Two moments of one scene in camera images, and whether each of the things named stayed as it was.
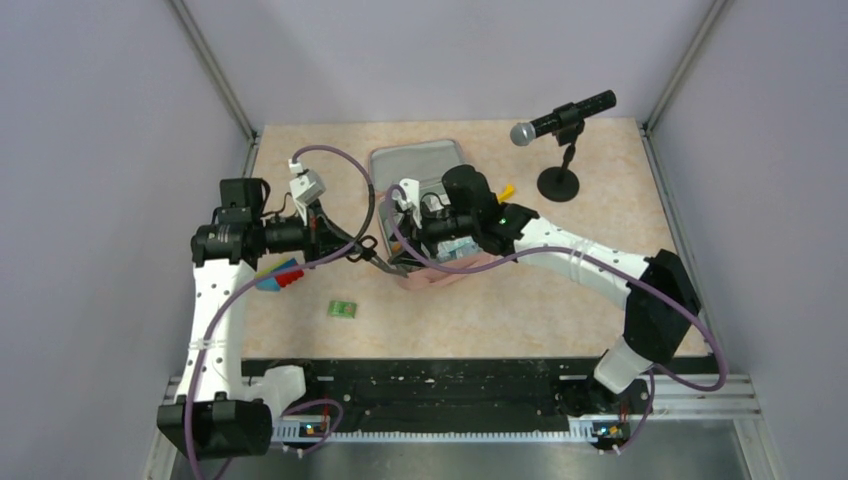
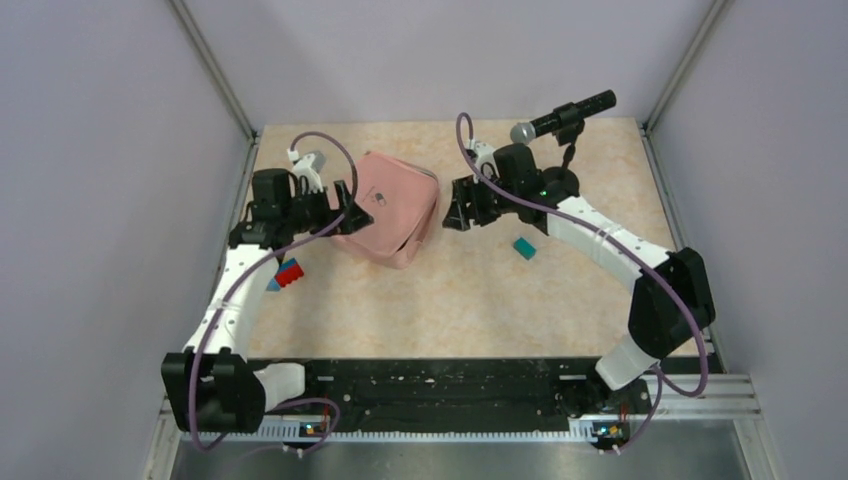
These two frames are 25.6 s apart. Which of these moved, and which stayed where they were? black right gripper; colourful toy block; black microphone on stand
Moved: black right gripper
Stayed: colourful toy block; black microphone on stand
